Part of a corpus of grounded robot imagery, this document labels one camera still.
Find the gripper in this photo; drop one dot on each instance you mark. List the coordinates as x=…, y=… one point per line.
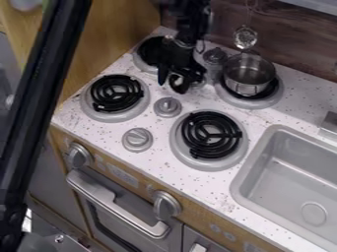
x=177, y=55

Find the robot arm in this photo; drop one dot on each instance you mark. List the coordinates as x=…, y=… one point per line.
x=188, y=16

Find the toy stove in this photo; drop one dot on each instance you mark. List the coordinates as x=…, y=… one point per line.
x=206, y=138

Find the silver pot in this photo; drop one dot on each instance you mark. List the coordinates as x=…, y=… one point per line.
x=248, y=75

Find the silver hanging strainer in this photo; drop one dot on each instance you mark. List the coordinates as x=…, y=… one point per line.
x=245, y=36

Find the toy sink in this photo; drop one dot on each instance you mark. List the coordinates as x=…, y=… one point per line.
x=289, y=177

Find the black metal post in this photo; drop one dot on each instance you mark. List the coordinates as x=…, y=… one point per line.
x=35, y=98

